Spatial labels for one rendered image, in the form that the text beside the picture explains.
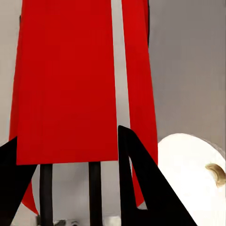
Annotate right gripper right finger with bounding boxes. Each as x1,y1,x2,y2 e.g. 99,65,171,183
118,125,197,226

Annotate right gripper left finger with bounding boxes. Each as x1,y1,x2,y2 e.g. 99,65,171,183
0,137,38,226

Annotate radio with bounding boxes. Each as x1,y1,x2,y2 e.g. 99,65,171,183
8,0,158,226

